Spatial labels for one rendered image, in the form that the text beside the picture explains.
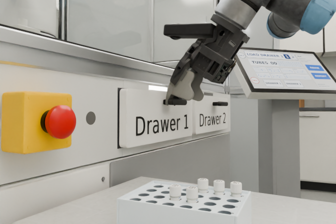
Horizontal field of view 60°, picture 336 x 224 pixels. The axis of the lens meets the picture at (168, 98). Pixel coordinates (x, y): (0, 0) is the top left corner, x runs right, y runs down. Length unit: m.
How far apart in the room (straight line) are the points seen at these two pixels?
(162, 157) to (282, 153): 0.92
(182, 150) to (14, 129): 0.50
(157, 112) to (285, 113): 0.99
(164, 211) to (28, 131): 0.18
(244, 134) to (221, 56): 1.70
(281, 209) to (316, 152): 3.12
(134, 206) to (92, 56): 0.27
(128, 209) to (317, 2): 0.47
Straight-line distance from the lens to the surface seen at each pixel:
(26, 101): 0.37
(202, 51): 0.59
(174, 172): 0.75
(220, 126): 1.00
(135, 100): 0.56
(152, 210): 0.30
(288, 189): 1.58
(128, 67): 0.58
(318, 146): 3.53
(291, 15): 0.61
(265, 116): 1.52
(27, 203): 0.44
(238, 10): 0.59
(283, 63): 1.56
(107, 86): 0.53
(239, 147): 2.27
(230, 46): 0.59
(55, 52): 0.46
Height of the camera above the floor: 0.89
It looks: 2 degrees up
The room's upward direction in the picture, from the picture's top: straight up
